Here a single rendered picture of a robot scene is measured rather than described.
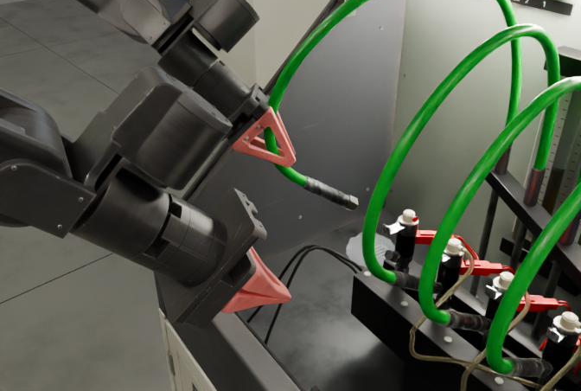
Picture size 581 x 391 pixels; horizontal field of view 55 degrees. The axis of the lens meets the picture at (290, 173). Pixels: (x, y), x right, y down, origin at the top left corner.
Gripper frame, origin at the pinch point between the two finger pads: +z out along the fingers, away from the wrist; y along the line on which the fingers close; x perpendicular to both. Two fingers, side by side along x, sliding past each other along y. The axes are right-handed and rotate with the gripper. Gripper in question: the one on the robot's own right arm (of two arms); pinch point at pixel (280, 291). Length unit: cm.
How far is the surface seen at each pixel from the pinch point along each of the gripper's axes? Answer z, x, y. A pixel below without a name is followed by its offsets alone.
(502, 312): 13.0, -8.5, 11.6
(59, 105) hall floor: 59, 349, -111
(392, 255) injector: 27.2, 17.0, 4.8
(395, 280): 19.1, 7.2, 4.6
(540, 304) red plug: 33.1, 0.4, 13.7
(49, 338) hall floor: 53, 129, -116
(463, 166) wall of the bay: 48, 37, 22
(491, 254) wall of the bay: 60, 28, 13
